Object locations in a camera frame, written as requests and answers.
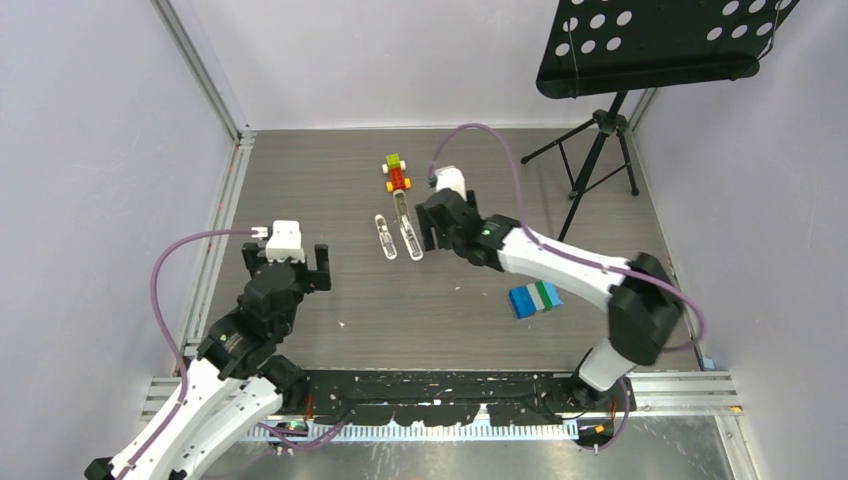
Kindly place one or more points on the red green toy brick car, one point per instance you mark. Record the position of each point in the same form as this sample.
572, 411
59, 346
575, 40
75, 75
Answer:
395, 170

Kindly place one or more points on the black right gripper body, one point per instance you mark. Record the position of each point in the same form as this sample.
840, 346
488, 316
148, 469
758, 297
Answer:
456, 244

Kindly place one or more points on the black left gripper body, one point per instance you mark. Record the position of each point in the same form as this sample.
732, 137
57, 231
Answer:
303, 287

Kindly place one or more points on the blue green white brick block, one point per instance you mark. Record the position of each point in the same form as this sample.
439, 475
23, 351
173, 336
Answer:
530, 299

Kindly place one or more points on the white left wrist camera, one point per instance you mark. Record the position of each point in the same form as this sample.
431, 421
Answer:
283, 241

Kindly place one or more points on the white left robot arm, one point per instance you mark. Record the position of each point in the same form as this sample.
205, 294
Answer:
236, 379

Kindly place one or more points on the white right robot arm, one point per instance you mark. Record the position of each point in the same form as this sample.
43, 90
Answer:
641, 312

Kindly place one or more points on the black music stand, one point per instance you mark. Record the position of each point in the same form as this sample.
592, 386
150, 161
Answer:
601, 47

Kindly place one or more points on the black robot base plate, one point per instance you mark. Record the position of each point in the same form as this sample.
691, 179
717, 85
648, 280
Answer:
377, 398

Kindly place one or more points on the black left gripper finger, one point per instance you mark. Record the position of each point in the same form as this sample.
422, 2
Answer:
320, 277
250, 254

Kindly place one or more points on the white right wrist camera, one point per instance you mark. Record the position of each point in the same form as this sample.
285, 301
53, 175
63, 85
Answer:
448, 178

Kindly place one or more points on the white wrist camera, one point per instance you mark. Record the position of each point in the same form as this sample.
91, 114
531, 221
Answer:
283, 241
448, 178

